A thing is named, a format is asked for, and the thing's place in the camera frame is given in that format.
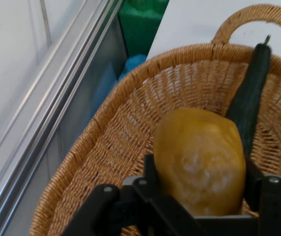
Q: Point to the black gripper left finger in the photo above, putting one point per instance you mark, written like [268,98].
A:
[130,209]

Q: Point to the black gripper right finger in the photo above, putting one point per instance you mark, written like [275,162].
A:
[275,204]

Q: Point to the yellow-brown potato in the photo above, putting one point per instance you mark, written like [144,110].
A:
[197,152]

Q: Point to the woven wicker basket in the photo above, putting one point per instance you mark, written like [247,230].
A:
[120,147]

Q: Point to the dark green cucumber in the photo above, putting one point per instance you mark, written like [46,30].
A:
[249,98]

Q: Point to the blue plastic bag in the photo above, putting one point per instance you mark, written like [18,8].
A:
[133,64]

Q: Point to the green plastic box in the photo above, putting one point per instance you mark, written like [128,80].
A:
[140,27]

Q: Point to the aluminium frame rail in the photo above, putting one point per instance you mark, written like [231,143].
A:
[57,98]

